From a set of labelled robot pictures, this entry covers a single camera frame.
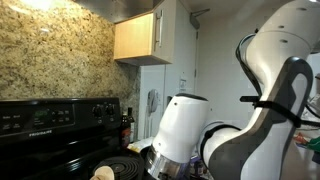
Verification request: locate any black electric stove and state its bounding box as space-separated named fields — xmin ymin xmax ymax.
xmin=0 ymin=96 xmax=146 ymax=180

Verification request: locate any steel range hood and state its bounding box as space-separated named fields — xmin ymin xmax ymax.
xmin=73 ymin=0 xmax=165 ymax=24

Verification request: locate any small black capped spice bottle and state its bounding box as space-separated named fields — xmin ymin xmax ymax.
xmin=191 ymin=161 xmax=205 ymax=177

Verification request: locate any light wooden wall cabinet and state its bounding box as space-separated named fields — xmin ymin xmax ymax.
xmin=113 ymin=0 xmax=178 ymax=66

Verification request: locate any silver cabinet handle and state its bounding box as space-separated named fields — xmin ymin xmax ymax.
xmin=153 ymin=8 xmax=165 ymax=52

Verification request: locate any black cooking pot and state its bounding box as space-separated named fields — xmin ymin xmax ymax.
xmin=138 ymin=145 xmax=154 ymax=163

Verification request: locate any dark bottle orange label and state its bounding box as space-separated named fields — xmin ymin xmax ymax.
xmin=120 ymin=113 xmax=132 ymax=150

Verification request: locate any black coil burner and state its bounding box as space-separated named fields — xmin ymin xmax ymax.
xmin=94 ymin=155 xmax=145 ymax=180

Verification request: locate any green object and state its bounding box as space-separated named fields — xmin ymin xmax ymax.
xmin=306 ymin=135 xmax=320 ymax=153

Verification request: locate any grey wall phone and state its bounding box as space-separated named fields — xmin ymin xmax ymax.
xmin=147 ymin=88 xmax=161 ymax=114

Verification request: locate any dark olive oil bottle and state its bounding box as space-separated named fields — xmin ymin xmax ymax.
xmin=127 ymin=106 xmax=136 ymax=143

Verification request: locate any white plastic bag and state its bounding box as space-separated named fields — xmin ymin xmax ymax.
xmin=126 ymin=136 xmax=157 ymax=154

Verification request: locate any white paper notice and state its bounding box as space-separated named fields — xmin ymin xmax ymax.
xmin=178 ymin=77 xmax=188 ymax=95

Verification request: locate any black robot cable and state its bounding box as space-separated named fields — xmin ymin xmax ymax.
xmin=234 ymin=31 xmax=264 ymax=99

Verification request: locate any black bar camera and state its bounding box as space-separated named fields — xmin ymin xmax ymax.
xmin=239 ymin=95 xmax=260 ymax=103

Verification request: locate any grey door closer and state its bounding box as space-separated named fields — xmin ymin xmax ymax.
xmin=189 ymin=7 xmax=211 ymax=30

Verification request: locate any white door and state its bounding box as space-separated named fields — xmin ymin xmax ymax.
xmin=164 ymin=0 xmax=198 ymax=101

